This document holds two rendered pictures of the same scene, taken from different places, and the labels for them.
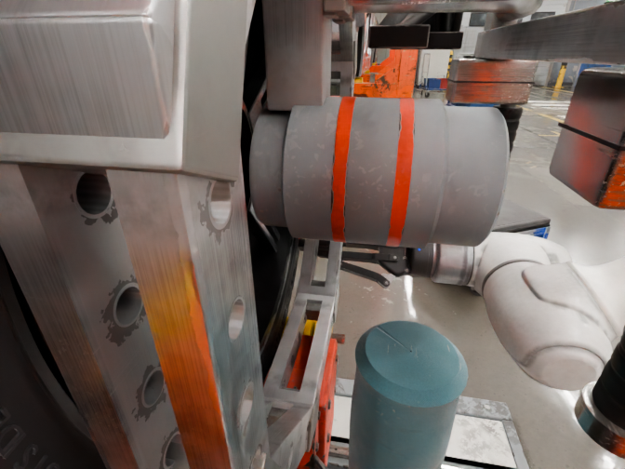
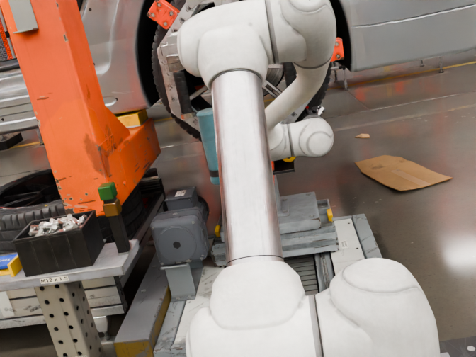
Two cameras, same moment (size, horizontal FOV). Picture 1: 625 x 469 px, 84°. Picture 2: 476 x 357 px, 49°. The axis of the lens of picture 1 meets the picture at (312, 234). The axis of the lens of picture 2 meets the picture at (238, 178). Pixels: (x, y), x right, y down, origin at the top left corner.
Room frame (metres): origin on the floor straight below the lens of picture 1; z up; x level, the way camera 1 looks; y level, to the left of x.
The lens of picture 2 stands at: (0.17, -1.85, 1.05)
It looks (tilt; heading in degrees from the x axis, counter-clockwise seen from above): 18 degrees down; 87
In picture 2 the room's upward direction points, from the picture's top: 11 degrees counter-clockwise
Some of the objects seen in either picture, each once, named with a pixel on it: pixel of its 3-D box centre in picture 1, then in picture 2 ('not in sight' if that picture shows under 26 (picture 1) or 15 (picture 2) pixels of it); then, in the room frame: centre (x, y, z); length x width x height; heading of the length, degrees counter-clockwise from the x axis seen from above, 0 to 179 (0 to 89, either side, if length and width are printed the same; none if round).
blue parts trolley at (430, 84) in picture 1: (444, 74); not in sight; (9.35, -3.22, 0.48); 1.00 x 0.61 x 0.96; 88
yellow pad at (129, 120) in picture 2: not in sight; (127, 119); (-0.12, 0.29, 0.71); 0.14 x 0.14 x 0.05; 80
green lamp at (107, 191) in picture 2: not in sight; (108, 191); (-0.12, -0.44, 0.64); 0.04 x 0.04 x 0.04; 80
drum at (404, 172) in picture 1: (372, 173); not in sight; (0.33, -0.06, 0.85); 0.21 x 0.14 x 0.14; 80
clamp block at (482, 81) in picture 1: (488, 79); not in sight; (0.48, -0.22, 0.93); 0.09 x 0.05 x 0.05; 80
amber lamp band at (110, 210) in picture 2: not in sight; (112, 207); (-0.12, -0.44, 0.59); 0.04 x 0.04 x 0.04; 80
